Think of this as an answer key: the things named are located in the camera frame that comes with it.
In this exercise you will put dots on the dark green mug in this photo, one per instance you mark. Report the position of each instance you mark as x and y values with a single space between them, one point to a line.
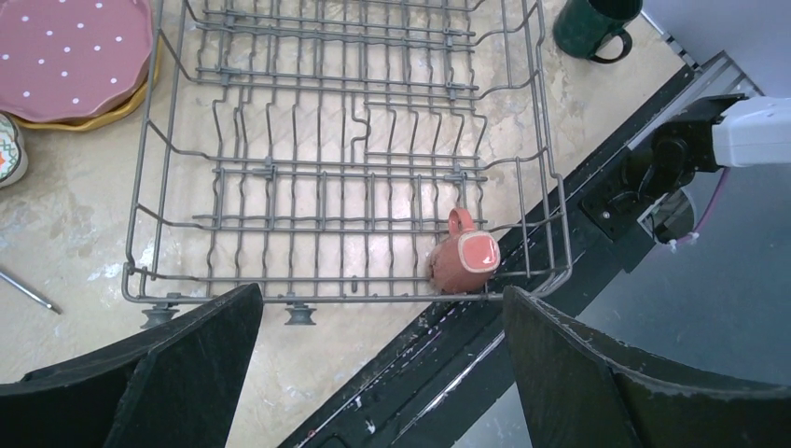
583 27

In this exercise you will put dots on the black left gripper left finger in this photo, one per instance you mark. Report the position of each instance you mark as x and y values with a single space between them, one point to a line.
176 385

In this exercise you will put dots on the grey wire dish rack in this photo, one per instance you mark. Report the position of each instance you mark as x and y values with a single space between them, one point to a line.
317 148

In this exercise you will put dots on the pink dotted plate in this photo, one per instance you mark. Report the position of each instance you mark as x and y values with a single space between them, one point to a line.
72 59

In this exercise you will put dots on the yellow black screwdriver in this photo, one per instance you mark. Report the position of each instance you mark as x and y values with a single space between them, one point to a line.
30 293

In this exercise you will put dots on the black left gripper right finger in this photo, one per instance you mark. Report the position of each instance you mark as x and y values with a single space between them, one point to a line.
580 387

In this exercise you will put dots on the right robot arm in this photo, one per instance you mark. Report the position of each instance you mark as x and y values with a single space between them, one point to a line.
709 135

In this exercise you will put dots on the yellow plate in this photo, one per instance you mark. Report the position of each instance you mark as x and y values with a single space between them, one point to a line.
120 112

